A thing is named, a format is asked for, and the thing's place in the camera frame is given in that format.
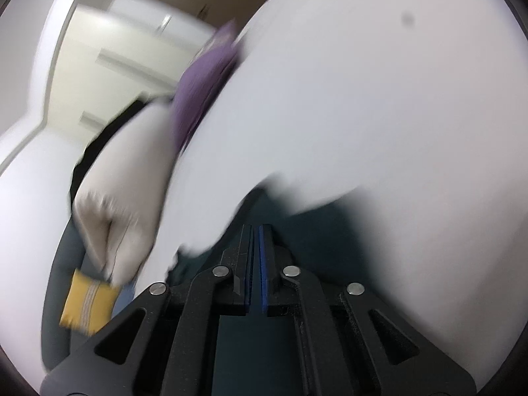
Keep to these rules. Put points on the cream wardrobe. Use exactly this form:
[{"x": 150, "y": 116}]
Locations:
[{"x": 123, "y": 49}]

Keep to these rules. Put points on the purple cushion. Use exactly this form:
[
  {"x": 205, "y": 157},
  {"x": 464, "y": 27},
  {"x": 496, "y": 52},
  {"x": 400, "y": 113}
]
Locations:
[{"x": 198, "y": 90}]

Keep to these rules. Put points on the folded beige duvet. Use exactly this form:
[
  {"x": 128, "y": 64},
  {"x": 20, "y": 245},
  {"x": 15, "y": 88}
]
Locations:
[{"x": 123, "y": 181}]

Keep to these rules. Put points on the blue pillow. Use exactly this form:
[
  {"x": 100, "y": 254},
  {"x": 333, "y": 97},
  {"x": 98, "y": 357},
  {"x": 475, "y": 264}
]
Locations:
[{"x": 123, "y": 297}]

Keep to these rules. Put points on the yellow patterned pillow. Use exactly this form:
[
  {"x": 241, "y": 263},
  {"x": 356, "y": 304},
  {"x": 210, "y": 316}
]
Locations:
[{"x": 88, "y": 301}]

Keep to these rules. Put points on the dark green sweater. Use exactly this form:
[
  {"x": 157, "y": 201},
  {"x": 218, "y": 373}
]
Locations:
[{"x": 284, "y": 231}]

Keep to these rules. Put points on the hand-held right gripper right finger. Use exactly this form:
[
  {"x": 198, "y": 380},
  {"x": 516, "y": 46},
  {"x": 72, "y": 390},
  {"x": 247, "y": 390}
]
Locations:
[{"x": 265, "y": 272}]

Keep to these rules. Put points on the black cloth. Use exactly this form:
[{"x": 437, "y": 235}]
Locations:
[{"x": 93, "y": 152}]

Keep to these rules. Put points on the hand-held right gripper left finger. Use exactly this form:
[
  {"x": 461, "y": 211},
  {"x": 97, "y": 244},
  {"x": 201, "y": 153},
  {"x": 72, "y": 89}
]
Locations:
[{"x": 243, "y": 272}]

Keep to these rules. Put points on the grey headboard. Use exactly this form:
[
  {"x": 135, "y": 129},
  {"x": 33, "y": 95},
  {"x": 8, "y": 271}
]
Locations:
[{"x": 62, "y": 255}]

